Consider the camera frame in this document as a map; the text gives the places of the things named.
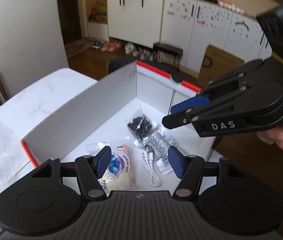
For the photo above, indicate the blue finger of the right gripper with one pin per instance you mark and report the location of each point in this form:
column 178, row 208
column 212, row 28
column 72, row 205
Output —
column 194, row 102

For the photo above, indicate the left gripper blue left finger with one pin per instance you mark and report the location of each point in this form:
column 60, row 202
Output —
column 89, row 170

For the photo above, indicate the black wire rack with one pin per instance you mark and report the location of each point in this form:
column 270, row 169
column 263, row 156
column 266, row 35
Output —
column 163, row 49

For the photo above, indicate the brown cardboard carton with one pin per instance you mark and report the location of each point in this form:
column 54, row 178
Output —
column 216, row 63

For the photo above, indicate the red and white cardboard box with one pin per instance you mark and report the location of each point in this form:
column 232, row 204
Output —
column 101, row 112

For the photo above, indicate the white kitchen cabinets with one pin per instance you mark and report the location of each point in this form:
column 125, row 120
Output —
column 191, row 25

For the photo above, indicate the bag of black beads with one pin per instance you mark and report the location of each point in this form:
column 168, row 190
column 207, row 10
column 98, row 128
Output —
column 141, row 127

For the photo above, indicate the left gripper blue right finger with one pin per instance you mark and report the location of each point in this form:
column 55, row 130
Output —
column 189, row 170

